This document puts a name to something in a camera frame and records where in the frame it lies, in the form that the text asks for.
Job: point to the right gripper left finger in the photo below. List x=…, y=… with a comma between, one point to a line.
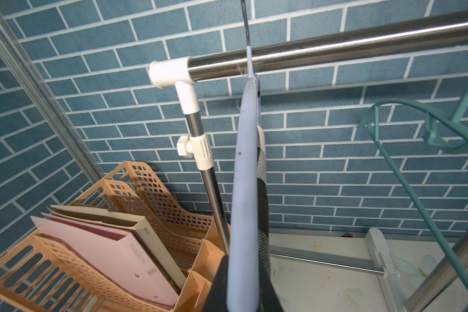
x=217, y=297

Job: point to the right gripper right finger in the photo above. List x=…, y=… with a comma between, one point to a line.
x=268, y=299

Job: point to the beige file folder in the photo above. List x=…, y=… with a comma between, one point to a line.
x=137, y=225

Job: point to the light blue clothes hanger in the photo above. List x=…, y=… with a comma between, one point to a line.
x=243, y=292

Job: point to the green clothes hanger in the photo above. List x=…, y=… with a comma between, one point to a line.
x=425, y=146

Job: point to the black white checkered scarf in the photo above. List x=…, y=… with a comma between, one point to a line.
x=263, y=202

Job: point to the orange plastic file organizer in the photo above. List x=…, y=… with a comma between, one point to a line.
x=44, y=274

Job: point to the pink file folder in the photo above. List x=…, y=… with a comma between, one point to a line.
x=116, y=253

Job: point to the white steel clothes rack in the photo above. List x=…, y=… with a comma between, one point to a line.
x=183, y=73

